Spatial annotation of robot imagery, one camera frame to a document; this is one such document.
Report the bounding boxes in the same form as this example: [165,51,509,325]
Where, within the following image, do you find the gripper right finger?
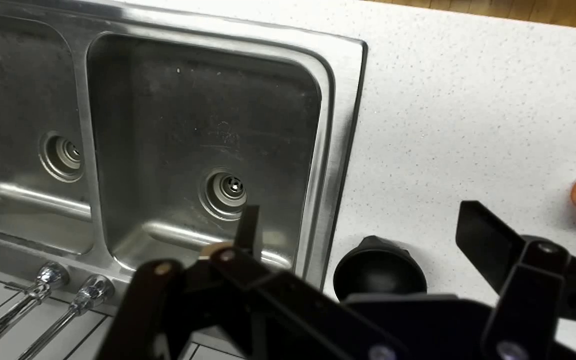
[455,200,576,360]

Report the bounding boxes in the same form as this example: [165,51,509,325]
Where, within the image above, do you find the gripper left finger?
[96,204,409,360]

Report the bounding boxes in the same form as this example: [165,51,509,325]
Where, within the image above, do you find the black bowl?
[333,235,428,303]

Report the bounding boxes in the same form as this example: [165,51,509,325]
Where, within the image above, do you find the stainless steel double sink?
[0,0,368,321]

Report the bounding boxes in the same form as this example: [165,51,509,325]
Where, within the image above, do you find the chrome tap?
[0,262,70,360]
[17,274,115,360]

